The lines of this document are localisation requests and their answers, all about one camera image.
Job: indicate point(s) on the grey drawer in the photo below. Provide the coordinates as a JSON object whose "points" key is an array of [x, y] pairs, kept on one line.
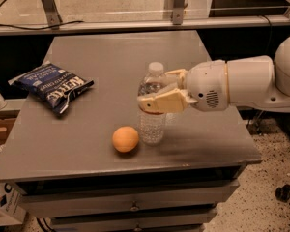
{"points": [[86, 203], [153, 221]]}

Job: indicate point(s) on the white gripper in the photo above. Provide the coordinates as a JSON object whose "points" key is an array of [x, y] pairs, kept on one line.
{"points": [[207, 83]]}

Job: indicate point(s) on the metal bracket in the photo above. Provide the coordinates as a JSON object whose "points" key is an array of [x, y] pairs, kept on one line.
{"points": [[176, 9], [52, 15]]}

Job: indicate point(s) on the top grey drawer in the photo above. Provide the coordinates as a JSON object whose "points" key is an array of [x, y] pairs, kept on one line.
{"points": [[86, 203]]}

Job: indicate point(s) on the white printed box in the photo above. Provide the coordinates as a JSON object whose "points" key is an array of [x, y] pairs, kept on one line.
{"points": [[10, 212]]}

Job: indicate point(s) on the black chair caster wheel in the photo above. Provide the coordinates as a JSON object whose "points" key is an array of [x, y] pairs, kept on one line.
{"points": [[283, 194]]}

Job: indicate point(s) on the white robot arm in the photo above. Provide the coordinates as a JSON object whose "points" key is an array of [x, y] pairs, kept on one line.
{"points": [[258, 82]]}

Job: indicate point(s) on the brown cardboard box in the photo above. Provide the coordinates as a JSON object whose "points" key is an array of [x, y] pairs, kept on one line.
{"points": [[6, 126]]}

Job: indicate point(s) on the middle metal bracket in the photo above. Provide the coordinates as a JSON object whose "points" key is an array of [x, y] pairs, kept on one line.
{"points": [[176, 9]]}

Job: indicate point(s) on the left metal bracket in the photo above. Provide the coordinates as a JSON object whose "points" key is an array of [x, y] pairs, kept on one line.
{"points": [[52, 15]]}

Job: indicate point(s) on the blue potato chips bag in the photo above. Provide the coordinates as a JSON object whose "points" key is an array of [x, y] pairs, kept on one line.
{"points": [[53, 85]]}

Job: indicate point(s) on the clear plastic water bottle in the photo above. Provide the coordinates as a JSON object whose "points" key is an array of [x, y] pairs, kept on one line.
{"points": [[151, 126]]}

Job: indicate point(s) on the orange fruit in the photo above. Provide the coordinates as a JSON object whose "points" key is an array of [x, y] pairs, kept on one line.
{"points": [[125, 139]]}

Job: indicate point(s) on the grey drawer cabinet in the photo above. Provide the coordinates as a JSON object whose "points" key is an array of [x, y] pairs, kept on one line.
{"points": [[48, 154]]}

